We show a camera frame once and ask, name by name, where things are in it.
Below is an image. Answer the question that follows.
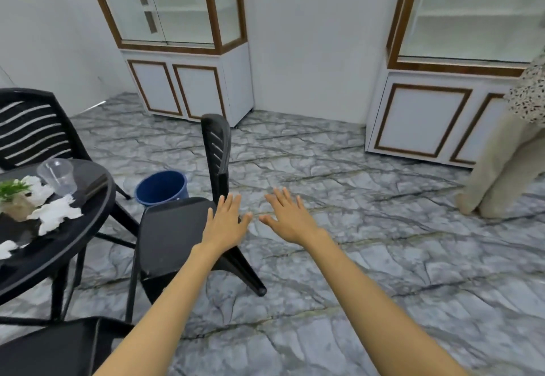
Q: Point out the white glass display cabinet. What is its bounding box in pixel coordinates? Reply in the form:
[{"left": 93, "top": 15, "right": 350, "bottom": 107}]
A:
[
  {"left": 81, "top": 0, "right": 255, "bottom": 129},
  {"left": 365, "top": 0, "right": 545, "bottom": 169}
]

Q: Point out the person's left hand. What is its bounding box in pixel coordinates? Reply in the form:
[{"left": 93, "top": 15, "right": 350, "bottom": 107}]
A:
[{"left": 202, "top": 193, "right": 254, "bottom": 249}]

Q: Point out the clear plastic cup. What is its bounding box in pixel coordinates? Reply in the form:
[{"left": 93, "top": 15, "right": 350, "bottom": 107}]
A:
[{"left": 37, "top": 158, "right": 77, "bottom": 197}]

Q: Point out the black round plastic table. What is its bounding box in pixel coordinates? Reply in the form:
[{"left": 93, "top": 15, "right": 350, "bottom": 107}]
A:
[{"left": 0, "top": 158, "right": 117, "bottom": 326}]

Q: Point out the dark flat wallet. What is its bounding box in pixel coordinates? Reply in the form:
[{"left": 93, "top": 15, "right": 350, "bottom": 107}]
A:
[{"left": 82, "top": 173, "right": 110, "bottom": 202}]

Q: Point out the person's right forearm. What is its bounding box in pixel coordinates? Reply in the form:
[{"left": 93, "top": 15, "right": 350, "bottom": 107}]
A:
[{"left": 300, "top": 230, "right": 470, "bottom": 376}]

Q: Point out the person's right hand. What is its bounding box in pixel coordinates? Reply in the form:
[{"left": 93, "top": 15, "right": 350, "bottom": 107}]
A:
[{"left": 259, "top": 187, "right": 324, "bottom": 248}]

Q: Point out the person's left forearm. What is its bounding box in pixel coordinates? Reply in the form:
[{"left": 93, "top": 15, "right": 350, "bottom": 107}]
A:
[{"left": 93, "top": 240, "right": 227, "bottom": 376}]

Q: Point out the small green potted plant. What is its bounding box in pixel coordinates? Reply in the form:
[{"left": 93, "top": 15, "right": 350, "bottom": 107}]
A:
[{"left": 0, "top": 178, "right": 35, "bottom": 222}]

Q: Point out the black plastic chair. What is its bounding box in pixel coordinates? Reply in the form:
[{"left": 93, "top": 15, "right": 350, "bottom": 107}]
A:
[
  {"left": 125, "top": 113, "right": 268, "bottom": 326},
  {"left": 0, "top": 315, "right": 135, "bottom": 376},
  {"left": 0, "top": 88, "right": 140, "bottom": 238}
]

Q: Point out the blue plastic bucket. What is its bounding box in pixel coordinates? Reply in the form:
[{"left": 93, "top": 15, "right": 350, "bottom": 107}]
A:
[{"left": 134, "top": 170, "right": 189, "bottom": 208}]

